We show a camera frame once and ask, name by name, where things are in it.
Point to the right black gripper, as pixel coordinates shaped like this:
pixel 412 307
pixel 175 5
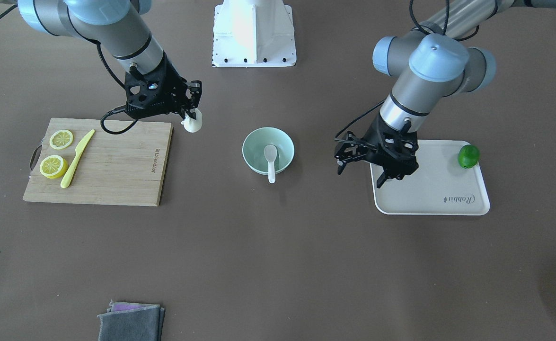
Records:
pixel 173 80

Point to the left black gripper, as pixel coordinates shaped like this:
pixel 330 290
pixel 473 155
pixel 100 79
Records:
pixel 373 138

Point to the white ceramic spoon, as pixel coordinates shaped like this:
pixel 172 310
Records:
pixel 270 153

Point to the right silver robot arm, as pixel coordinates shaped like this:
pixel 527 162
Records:
pixel 115 24

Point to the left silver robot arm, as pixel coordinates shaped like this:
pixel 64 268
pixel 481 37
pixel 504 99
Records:
pixel 429 63

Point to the light green bowl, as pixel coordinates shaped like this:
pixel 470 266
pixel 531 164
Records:
pixel 254 144

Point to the beige rabbit tray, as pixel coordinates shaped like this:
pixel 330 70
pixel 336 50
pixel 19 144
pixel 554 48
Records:
pixel 440 186

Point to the green lime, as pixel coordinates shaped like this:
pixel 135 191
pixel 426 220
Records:
pixel 468 156

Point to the bamboo cutting board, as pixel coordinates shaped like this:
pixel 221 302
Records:
pixel 126 169

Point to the upper lemon slice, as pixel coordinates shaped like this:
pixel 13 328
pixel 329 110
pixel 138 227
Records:
pixel 61 139

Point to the yellow plastic knife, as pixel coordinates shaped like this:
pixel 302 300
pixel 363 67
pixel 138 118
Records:
pixel 79 150

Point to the lower lemon half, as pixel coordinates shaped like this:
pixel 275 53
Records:
pixel 53 167

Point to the grey folded cloth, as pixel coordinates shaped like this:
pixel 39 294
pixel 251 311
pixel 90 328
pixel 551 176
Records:
pixel 126 321

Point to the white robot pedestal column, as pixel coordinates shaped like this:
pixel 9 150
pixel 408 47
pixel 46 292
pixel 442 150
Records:
pixel 253 33

